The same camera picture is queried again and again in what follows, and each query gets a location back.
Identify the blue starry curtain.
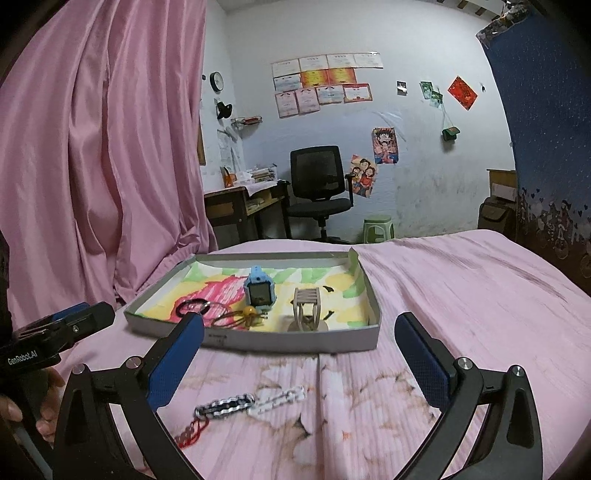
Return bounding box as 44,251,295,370
477,1,590,292

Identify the wall certificates cluster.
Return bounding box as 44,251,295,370
270,51,384,119

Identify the family cartoon poster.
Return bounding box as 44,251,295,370
349,155,378,198

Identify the black office chair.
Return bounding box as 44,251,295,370
287,145,353,244

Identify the blue kids smartwatch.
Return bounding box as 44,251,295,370
243,265,276,313

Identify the shallow grey cardboard box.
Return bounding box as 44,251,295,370
124,248,380,354

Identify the green plastic stool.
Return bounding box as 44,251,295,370
363,215,396,244

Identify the black hair tie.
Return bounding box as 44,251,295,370
174,298,212,319

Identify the dark elastic with yellow bead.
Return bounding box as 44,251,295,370
208,302,267,330

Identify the white chain clip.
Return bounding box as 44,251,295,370
247,386,307,416

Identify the cartoon character poster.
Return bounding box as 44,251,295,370
372,127,399,165

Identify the pink curtain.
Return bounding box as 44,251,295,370
1,1,217,328

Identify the round wall clock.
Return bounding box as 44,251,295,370
209,71,224,94

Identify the wooden desk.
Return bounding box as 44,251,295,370
204,180,293,243

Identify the cardboard boxes stack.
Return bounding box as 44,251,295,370
477,169,518,240

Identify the green hanging ornament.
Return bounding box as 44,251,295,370
442,106,461,142

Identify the beige hair claw clip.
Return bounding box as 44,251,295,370
287,287,329,332

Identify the red diamond paper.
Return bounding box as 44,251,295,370
448,76,478,111

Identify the left hand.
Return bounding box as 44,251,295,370
1,367,65,446

